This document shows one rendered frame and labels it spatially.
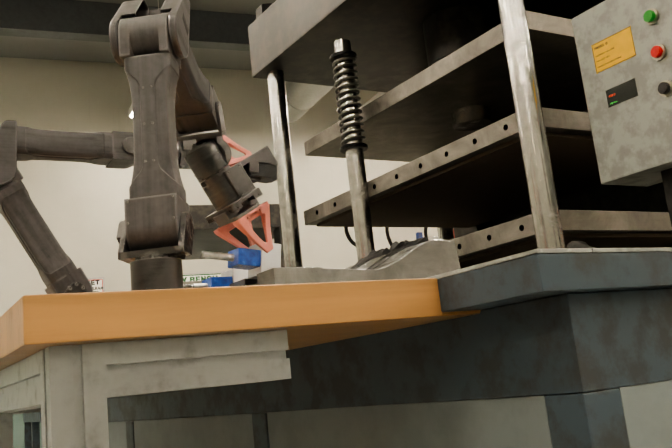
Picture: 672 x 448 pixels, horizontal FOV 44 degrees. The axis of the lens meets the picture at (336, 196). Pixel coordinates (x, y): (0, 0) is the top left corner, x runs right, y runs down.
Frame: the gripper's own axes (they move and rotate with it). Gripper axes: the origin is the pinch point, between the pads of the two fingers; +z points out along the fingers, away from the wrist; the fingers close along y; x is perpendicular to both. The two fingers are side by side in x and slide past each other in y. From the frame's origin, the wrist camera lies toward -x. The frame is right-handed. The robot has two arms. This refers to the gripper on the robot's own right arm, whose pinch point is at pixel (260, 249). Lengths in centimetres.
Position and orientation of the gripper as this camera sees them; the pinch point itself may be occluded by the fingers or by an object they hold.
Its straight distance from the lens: 139.8
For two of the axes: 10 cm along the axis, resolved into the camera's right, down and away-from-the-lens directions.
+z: 5.1, 8.5, 1.0
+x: -6.7, 4.7, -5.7
